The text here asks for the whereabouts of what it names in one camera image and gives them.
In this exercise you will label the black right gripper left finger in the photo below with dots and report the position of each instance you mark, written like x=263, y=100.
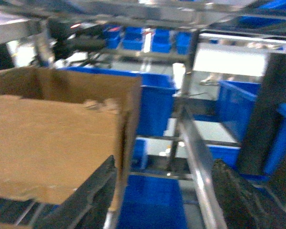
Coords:
x=87, y=207

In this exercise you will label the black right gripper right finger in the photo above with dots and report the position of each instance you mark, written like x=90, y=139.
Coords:
x=243, y=205

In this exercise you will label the brown cardboard box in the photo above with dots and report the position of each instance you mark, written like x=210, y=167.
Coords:
x=58, y=126

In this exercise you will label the blue plastic crate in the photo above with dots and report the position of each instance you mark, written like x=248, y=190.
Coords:
x=234, y=106
x=152, y=203
x=156, y=101

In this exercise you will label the blue plastic crate right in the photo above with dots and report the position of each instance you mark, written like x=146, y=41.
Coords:
x=234, y=106

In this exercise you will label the blue plastic crate left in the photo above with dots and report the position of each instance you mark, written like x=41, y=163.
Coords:
x=156, y=101

